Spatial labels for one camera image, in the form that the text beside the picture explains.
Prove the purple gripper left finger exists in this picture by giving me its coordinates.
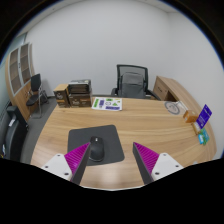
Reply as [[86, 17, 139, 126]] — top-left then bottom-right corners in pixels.
[[42, 143, 90, 184]]

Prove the purple standing card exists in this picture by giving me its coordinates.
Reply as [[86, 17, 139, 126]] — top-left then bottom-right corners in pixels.
[[196, 105, 212, 128]]

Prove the black mesh office chair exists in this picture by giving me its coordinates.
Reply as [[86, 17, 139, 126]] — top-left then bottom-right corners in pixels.
[[111, 64, 160, 100]]

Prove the dark grey mouse pad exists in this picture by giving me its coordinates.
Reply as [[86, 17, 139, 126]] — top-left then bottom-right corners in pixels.
[[67, 125, 125, 166]]

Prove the black leather armchair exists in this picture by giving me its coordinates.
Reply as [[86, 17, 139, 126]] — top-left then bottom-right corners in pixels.
[[0, 106, 28, 162]]

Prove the green purple printed sheet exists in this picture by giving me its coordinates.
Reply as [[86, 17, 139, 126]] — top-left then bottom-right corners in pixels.
[[92, 97, 122, 111]]

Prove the small brown cardboard box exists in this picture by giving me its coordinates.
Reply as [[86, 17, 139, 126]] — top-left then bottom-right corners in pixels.
[[54, 84, 70, 108]]

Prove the wooden side desk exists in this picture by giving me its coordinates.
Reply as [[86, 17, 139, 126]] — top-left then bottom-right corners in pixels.
[[153, 76, 201, 113]]

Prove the teal green small packet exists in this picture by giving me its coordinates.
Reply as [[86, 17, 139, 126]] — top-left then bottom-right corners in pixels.
[[198, 128, 210, 145]]

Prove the small orange box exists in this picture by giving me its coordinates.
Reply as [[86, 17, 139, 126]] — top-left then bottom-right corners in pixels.
[[183, 110, 198, 123]]

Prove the wooden cabinet with glass doors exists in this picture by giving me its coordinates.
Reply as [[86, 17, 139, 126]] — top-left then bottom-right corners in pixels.
[[5, 43, 35, 120]]

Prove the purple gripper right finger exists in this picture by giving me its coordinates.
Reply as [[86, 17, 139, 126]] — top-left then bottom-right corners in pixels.
[[133, 142, 183, 185]]

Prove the black computer mouse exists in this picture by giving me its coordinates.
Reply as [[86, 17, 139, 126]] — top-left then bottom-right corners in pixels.
[[89, 136, 105, 162]]

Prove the black visitor chair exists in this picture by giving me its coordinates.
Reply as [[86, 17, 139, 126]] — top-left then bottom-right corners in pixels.
[[26, 74, 48, 108]]

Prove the open box on top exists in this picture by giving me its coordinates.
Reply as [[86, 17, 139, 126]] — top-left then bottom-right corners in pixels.
[[68, 79, 91, 94]]

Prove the dark brown box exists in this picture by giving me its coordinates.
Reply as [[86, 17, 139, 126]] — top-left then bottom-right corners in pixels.
[[69, 94, 92, 108]]

